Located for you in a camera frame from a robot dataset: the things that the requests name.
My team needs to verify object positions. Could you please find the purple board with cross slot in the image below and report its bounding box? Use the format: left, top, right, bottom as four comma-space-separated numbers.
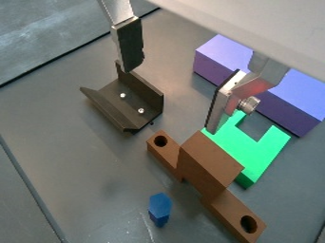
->
192, 35, 325, 137

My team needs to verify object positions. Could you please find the blue hexagonal peg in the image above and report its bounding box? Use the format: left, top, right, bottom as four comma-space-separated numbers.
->
148, 193, 172, 228

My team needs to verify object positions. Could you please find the brown stepped block with holes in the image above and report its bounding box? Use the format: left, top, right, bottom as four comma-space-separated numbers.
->
146, 130, 266, 243

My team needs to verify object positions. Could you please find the black angle bracket fixture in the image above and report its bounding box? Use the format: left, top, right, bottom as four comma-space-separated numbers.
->
80, 62, 163, 133

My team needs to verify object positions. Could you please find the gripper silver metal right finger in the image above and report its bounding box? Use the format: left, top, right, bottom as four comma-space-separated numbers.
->
205, 51, 289, 134

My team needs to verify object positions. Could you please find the green U-shaped block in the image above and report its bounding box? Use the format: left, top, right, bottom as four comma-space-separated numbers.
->
202, 111, 290, 189

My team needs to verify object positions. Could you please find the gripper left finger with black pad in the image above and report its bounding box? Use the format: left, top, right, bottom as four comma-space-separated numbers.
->
96, 0, 144, 73

